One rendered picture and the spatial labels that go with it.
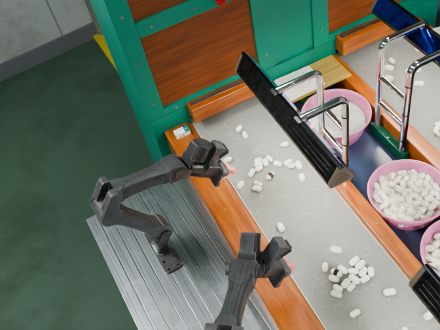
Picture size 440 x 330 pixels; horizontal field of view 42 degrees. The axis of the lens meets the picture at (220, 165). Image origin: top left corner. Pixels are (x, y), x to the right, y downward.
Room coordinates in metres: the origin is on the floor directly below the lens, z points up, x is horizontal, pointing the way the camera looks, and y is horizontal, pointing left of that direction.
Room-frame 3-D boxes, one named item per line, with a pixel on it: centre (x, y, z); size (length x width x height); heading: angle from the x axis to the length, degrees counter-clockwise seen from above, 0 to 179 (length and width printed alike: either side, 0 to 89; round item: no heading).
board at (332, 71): (1.71, -0.43, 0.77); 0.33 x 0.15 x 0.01; 104
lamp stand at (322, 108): (1.28, -0.33, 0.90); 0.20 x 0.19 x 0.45; 14
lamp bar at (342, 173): (1.26, -0.25, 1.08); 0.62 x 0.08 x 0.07; 14
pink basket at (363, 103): (1.50, -0.48, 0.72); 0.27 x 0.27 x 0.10
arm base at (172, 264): (1.15, 0.27, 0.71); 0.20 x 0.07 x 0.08; 18
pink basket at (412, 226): (1.07, -0.59, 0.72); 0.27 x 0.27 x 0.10
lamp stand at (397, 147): (1.37, -0.72, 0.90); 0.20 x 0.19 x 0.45; 14
